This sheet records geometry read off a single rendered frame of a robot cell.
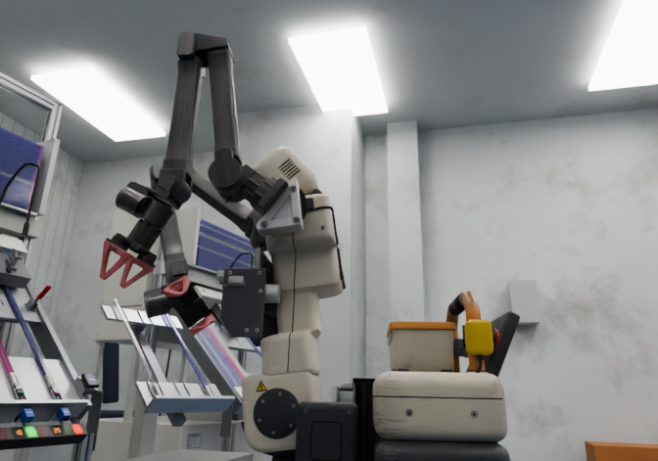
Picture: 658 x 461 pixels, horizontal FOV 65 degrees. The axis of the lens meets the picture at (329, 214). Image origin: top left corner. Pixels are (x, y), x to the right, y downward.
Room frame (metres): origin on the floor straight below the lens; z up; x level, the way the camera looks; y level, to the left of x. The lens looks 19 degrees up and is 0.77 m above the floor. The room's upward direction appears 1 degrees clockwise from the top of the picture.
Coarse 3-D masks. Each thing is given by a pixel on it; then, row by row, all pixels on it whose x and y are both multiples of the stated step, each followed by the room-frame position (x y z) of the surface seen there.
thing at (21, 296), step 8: (0, 288) 1.74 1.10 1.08; (16, 288) 1.79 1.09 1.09; (0, 296) 1.71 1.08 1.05; (16, 296) 1.77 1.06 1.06; (24, 296) 1.80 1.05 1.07; (0, 304) 1.68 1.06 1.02; (8, 304) 1.71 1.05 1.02; (0, 312) 1.66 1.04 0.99; (8, 312) 1.68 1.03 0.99; (24, 312) 1.74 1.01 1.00; (32, 312) 1.77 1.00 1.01; (0, 320) 1.71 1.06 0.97; (8, 320) 1.73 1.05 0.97; (16, 320) 1.70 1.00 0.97; (24, 320) 1.72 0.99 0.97; (32, 320) 1.74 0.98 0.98; (40, 320) 1.77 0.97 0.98
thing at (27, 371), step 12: (0, 360) 1.52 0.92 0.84; (12, 360) 1.56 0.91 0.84; (24, 360) 1.59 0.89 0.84; (36, 360) 1.63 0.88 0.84; (48, 360) 1.67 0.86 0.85; (60, 360) 1.71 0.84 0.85; (0, 372) 1.50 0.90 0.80; (24, 372) 1.56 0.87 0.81; (36, 372) 1.60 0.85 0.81; (60, 372) 1.67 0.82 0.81; (0, 384) 1.47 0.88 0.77; (24, 384) 1.53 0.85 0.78; (36, 384) 1.57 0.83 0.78; (60, 384) 1.64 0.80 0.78; (0, 396) 1.44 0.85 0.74; (12, 396) 1.47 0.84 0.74; (24, 396) 1.49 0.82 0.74; (36, 396) 1.53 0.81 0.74; (48, 396) 1.57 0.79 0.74; (60, 396) 1.59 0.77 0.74; (72, 396) 1.64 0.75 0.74
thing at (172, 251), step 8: (152, 184) 1.48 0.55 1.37; (168, 224) 1.44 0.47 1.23; (176, 224) 1.45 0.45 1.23; (168, 232) 1.44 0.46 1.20; (176, 232) 1.44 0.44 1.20; (168, 240) 1.43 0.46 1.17; (176, 240) 1.43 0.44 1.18; (168, 248) 1.42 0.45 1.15; (176, 248) 1.42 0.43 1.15; (168, 256) 1.40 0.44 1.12; (176, 256) 1.40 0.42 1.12; (184, 256) 1.41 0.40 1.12; (168, 264) 1.39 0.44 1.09; (184, 264) 1.40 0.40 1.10; (168, 272) 1.38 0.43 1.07; (168, 280) 1.40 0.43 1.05
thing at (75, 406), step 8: (0, 400) 1.40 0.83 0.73; (8, 400) 1.42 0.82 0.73; (16, 400) 1.44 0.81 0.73; (24, 400) 1.46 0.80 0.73; (32, 400) 1.48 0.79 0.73; (40, 400) 1.50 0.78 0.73; (48, 400) 1.52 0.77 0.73; (56, 400) 1.54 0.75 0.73; (64, 400) 1.57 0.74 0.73; (72, 400) 1.59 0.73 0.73; (80, 400) 1.62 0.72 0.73; (0, 408) 1.41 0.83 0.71; (8, 408) 1.43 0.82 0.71; (16, 408) 1.45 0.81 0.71; (32, 408) 1.49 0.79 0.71; (40, 408) 1.52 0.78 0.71; (48, 408) 1.54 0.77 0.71; (56, 408) 1.56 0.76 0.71; (72, 408) 1.61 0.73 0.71; (80, 408) 1.63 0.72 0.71; (0, 416) 1.44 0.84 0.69; (8, 416) 1.46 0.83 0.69; (16, 416) 1.48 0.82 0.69; (40, 416) 1.54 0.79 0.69; (48, 416) 1.56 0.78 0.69; (56, 416) 1.59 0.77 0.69; (72, 416) 1.64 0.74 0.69
